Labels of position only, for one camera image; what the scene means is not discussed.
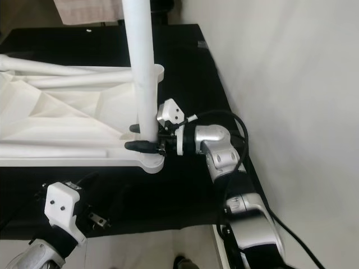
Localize white plastic table top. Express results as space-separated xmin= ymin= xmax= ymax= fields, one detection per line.
xmin=0 ymin=64 xmax=166 ymax=171

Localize black round stool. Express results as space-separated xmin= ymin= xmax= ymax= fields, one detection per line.
xmin=149 ymin=0 xmax=183 ymax=24

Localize black tablecloth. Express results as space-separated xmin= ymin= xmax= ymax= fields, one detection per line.
xmin=0 ymin=24 xmax=264 ymax=239

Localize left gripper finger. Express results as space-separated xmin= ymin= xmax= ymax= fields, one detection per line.
xmin=73 ymin=172 xmax=99 ymax=191

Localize white plastic table leg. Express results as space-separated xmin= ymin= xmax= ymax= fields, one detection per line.
xmin=122 ymin=0 xmax=160 ymax=155
xmin=28 ymin=63 xmax=164 ymax=89
xmin=0 ymin=141 xmax=108 ymax=160
xmin=0 ymin=53 xmax=99 ymax=76

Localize pale checkered towel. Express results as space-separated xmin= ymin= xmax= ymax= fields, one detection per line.
xmin=53 ymin=0 xmax=124 ymax=24

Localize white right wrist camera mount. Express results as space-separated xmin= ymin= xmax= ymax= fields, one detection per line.
xmin=156 ymin=98 xmax=188 ymax=156

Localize black robot right foot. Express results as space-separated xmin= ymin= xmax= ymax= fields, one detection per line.
xmin=174 ymin=255 xmax=190 ymax=269

